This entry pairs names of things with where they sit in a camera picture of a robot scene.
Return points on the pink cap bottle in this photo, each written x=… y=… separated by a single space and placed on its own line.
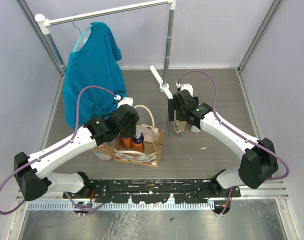
x=103 y=152

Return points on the white metal clothes rack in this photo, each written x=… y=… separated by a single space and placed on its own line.
x=44 y=24

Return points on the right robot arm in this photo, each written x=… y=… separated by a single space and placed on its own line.
x=258 y=160

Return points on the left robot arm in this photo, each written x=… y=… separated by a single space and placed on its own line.
x=35 y=174

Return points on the white bottle grey cap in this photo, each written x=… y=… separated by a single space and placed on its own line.
x=195 y=129

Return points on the teal t-shirt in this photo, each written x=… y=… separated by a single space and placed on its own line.
x=93 y=77

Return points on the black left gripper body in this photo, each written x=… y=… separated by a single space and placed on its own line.
x=129 y=122

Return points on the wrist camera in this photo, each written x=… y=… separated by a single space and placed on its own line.
x=124 y=101
x=184 y=86

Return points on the light blue clothes hanger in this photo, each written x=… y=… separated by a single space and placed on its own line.
x=81 y=38

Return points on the dark blue pump bottle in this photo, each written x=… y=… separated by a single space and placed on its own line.
x=138 y=142

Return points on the burlap canvas bag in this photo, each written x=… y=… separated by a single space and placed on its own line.
x=152 y=145

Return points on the clear bottle white cap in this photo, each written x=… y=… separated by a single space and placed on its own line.
x=179 y=127

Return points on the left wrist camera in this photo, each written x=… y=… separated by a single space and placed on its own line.
x=124 y=101

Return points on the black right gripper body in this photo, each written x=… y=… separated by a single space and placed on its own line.
x=180 y=114

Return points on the white cable duct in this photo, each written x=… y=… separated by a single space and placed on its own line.
x=168 y=206

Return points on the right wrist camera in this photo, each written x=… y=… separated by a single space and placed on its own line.
x=184 y=86

